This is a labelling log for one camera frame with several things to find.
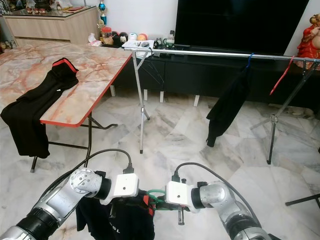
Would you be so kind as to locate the green plastic clothes hanger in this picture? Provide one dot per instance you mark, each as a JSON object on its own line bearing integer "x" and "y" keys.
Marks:
{"x": 157, "y": 192}

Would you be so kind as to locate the navy garment with red stripes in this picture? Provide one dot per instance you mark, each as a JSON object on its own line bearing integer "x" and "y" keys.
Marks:
{"x": 110, "y": 225}

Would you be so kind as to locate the black garment with red collar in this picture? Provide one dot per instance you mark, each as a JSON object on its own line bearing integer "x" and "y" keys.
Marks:
{"x": 35, "y": 115}

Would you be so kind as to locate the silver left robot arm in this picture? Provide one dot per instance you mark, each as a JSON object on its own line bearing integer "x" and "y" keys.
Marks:
{"x": 75, "y": 192}

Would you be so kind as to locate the black clothes hanger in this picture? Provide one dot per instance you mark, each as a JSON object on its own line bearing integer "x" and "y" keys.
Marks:
{"x": 157, "y": 74}

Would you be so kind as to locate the blue clothes hanger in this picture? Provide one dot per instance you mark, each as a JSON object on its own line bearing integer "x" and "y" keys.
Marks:
{"x": 250, "y": 60}

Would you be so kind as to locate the red clothes hanger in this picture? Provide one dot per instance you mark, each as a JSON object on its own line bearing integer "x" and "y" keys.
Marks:
{"x": 281, "y": 76}

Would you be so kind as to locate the plain black garment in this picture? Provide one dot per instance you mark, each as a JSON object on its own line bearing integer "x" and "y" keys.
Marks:
{"x": 227, "y": 105}

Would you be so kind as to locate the black metal stand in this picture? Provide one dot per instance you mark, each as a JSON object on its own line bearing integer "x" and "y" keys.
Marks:
{"x": 302, "y": 200}

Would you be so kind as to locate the black low TV cabinet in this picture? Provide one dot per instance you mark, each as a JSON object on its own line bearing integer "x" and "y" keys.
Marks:
{"x": 205, "y": 75}

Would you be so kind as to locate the marble-print folding table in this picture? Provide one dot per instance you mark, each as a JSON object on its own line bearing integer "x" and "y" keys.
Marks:
{"x": 95, "y": 75}

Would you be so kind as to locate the stack of white papers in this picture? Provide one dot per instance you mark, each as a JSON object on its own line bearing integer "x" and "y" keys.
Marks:
{"x": 137, "y": 45}

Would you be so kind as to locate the silver metal clothes rack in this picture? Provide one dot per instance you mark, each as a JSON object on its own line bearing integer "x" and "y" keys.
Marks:
{"x": 220, "y": 53}

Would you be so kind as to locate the clear plastic bottle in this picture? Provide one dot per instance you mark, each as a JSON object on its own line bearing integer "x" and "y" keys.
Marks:
{"x": 171, "y": 39}

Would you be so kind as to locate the orange round toy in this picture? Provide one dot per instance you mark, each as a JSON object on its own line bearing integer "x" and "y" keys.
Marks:
{"x": 142, "y": 36}

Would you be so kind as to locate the white round toy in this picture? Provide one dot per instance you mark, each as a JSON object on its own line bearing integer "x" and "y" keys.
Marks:
{"x": 132, "y": 36}

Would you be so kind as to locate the black mouse-ears toy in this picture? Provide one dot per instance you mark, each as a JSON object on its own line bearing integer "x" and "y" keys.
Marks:
{"x": 120, "y": 37}

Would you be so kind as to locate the jar with red lid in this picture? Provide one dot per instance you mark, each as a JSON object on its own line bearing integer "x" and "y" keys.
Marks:
{"x": 106, "y": 36}

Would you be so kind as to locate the white pink tissue packet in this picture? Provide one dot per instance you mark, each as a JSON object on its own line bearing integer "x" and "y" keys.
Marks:
{"x": 94, "y": 40}

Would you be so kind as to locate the large black television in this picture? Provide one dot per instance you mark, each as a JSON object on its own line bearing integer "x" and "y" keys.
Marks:
{"x": 235, "y": 25}

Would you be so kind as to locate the beige wooden sideboard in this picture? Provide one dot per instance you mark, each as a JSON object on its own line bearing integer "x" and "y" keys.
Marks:
{"x": 50, "y": 30}

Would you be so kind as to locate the blue trophy ornament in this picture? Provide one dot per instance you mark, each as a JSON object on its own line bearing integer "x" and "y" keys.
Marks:
{"x": 103, "y": 10}

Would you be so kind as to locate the red laughing Buddha statue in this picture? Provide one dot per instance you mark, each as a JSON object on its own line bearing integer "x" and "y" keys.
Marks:
{"x": 309, "y": 42}

